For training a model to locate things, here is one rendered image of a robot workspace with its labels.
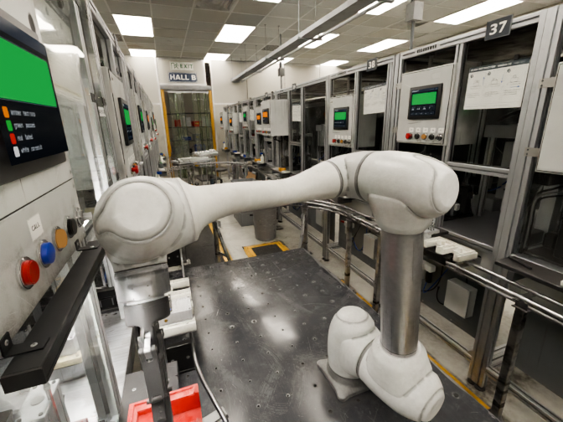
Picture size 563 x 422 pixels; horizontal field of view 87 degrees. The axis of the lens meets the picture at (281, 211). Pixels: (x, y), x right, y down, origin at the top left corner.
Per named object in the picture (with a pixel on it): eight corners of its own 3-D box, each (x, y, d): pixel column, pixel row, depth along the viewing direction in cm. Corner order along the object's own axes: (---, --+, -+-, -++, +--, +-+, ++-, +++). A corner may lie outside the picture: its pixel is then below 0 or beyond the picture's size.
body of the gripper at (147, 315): (128, 301, 57) (135, 352, 55) (117, 307, 49) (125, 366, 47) (169, 292, 59) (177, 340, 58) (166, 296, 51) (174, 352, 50)
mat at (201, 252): (245, 285, 302) (245, 284, 302) (185, 297, 282) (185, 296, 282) (193, 183, 827) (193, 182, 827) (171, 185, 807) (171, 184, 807)
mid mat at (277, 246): (312, 273, 323) (312, 271, 323) (264, 283, 305) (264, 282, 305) (280, 240, 413) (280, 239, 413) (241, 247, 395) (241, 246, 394)
